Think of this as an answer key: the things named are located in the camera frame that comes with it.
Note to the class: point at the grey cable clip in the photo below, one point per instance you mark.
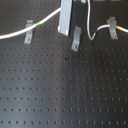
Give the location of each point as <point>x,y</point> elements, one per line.
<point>76,38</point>
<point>112,28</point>
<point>29,34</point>

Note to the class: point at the middle grey cable clip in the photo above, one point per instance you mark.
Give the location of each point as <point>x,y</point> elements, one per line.
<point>76,38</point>

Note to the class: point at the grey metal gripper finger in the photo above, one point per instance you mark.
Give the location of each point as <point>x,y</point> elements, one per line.
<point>65,16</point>

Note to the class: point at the left grey cable clip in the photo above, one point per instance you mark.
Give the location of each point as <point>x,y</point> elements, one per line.
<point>29,34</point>

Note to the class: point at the right grey cable clip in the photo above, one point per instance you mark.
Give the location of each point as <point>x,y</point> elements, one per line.
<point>112,28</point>

